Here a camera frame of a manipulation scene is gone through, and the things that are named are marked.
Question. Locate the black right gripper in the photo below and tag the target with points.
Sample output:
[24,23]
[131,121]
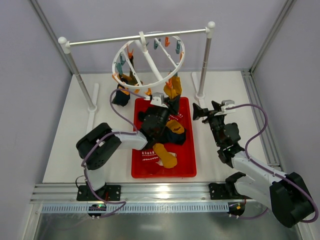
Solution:
[210,115]

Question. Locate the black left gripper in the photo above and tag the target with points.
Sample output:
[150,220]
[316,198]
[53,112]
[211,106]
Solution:
[163,111]

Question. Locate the yellow sock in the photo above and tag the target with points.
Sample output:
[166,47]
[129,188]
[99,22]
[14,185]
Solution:
[173,87]

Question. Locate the navy teal sock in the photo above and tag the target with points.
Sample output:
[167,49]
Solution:
[173,137]

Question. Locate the navy blue sock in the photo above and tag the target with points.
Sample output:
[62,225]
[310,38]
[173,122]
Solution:
[121,97]

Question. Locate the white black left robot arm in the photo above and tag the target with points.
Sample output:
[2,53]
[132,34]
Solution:
[97,146]

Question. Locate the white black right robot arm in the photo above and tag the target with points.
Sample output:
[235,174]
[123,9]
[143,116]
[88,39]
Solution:
[285,194]

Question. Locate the white round clip hanger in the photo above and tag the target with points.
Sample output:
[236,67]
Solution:
[161,41]

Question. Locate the black sock in bin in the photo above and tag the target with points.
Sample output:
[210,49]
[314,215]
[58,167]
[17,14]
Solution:
[143,117]

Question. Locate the olive orange hanging sock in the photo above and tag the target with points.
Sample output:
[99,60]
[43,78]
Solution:
[129,79]

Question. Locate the mustard sock in bin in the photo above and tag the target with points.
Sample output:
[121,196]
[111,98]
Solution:
[158,148]

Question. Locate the red white patterned sock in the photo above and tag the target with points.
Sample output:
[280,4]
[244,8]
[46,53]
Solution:
[150,155]

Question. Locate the red plastic bin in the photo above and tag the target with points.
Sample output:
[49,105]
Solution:
[186,167]

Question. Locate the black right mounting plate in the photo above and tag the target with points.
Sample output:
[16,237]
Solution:
[224,191]

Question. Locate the black mounting plate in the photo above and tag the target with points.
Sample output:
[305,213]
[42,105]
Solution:
[224,191]
[107,193]

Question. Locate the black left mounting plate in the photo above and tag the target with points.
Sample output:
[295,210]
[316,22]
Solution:
[107,193]

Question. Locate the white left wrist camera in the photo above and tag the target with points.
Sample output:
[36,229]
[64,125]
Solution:
[158,99]

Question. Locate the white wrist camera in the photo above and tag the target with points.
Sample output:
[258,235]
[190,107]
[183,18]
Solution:
[158,99]
[227,107]

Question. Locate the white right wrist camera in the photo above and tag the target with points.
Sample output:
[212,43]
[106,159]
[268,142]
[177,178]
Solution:
[227,107]

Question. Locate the aluminium frame rail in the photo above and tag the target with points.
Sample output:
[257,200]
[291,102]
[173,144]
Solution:
[254,90]

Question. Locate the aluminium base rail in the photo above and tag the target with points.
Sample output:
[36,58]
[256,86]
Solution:
[128,192]

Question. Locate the white slotted cable duct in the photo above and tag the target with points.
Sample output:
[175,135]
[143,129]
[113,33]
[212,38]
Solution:
[130,207]

